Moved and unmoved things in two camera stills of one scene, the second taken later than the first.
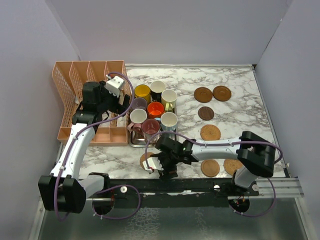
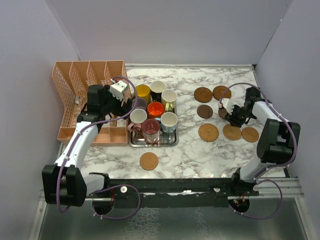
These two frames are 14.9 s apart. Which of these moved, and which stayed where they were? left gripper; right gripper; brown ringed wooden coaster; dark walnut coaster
Moved: right gripper
Stayed: dark walnut coaster; brown ringed wooden coaster; left gripper
